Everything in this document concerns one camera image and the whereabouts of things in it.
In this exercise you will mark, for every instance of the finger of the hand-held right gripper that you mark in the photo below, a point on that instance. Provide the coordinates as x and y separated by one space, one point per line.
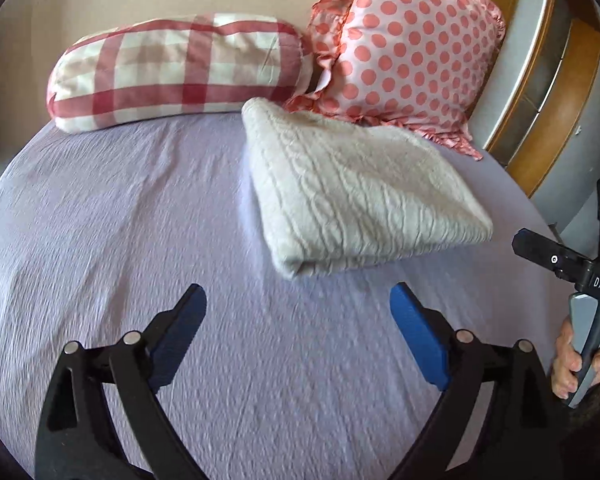
547 256

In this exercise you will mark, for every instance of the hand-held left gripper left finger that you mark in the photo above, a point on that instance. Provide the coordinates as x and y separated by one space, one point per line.
180 324

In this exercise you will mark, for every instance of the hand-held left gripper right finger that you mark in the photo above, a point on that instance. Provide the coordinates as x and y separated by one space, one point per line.
420 327

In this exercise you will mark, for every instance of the person's right hand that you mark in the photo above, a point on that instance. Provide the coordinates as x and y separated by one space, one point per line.
567 360

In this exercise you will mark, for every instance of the lilac bed sheet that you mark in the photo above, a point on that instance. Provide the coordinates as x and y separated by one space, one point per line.
220 310

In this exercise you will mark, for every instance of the wooden bed headboard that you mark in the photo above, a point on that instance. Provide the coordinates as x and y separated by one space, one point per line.
540 60

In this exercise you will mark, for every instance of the pink polka dot pillow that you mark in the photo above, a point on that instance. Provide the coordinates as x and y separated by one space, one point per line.
405 45

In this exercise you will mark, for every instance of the red checked pillow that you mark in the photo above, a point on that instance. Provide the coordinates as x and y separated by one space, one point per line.
180 67

